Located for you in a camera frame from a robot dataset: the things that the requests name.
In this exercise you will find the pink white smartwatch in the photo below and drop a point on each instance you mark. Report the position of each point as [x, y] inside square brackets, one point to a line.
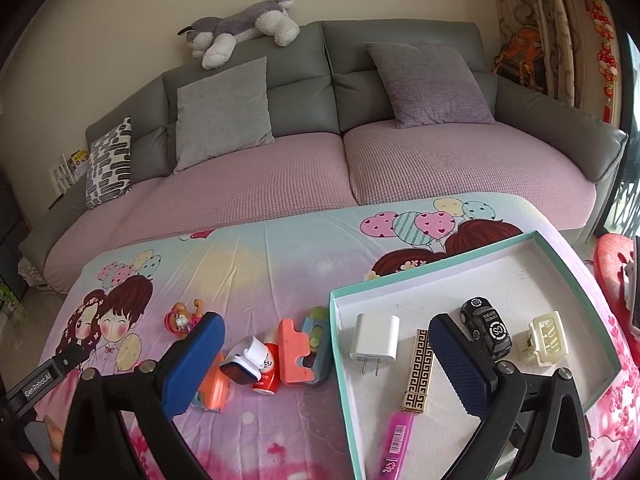
[250, 355]

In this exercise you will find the white magazine rack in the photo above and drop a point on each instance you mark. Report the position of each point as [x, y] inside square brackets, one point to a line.
[67, 172]

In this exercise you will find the red bottle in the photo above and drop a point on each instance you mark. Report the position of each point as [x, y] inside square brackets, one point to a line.
[265, 380]

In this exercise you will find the purple pillow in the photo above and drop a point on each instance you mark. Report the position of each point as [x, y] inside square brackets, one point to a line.
[430, 85]

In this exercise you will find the black toy car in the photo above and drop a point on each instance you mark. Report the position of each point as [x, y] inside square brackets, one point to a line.
[487, 320]

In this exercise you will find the dark cabinet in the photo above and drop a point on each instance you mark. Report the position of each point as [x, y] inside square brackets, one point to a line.
[12, 240]

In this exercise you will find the red plastic stool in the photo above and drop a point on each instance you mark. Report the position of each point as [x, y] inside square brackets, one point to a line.
[610, 280]

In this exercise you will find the pink brown dog toy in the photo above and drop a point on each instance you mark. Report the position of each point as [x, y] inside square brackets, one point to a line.
[180, 320]

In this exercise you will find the salmon puzzle block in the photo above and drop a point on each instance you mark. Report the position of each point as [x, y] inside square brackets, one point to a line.
[292, 350]

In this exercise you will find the person's left hand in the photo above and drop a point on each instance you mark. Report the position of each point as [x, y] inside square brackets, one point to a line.
[42, 460]

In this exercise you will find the blue block with green balls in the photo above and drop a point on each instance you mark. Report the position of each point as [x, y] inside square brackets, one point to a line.
[320, 340]

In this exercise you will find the purple lighter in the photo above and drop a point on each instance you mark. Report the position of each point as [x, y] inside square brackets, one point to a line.
[392, 440]

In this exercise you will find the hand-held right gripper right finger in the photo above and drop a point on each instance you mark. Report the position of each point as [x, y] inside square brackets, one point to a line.
[460, 365]

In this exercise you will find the cream hair clip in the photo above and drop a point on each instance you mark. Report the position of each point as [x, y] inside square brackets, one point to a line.
[547, 340]

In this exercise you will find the black white patterned pillow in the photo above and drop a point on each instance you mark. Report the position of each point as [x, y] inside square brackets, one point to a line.
[110, 165]

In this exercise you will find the grey white plush dog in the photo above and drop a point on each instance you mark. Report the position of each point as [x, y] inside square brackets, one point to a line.
[240, 22]

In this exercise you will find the pink sofa seat cushion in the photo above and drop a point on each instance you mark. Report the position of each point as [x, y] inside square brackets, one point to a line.
[225, 195]
[450, 160]

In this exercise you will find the grey sofa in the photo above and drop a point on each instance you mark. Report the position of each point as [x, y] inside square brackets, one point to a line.
[300, 85]

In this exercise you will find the orange puzzle block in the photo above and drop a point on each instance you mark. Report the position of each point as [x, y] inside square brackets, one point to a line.
[217, 385]

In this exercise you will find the white charger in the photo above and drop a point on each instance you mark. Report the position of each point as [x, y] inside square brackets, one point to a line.
[372, 342]

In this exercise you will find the red hanging ornament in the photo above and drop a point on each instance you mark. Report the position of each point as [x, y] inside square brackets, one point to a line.
[607, 60]

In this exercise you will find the teal cardboard box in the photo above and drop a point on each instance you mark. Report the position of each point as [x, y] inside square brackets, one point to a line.
[450, 280]

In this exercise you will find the grey pillow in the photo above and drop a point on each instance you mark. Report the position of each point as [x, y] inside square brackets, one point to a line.
[222, 115]

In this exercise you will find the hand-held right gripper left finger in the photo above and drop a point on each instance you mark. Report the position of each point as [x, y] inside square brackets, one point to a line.
[192, 365]

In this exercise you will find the patterned beige curtain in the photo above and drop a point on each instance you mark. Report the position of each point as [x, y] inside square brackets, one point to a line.
[540, 20]

